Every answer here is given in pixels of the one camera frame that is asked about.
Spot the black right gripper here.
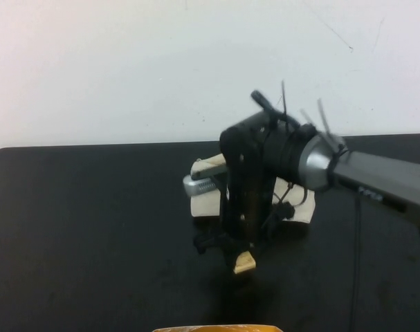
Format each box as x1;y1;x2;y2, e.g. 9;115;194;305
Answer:
191;116;277;276

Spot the cream fabric pencil case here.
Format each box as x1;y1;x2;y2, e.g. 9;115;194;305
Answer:
190;155;317;225

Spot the yellow object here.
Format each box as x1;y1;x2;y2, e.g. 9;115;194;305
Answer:
152;324;280;332

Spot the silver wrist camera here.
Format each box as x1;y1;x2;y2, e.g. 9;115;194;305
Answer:
182;174;219;197

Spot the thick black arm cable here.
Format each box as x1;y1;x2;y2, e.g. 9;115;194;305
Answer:
250;89;301;129

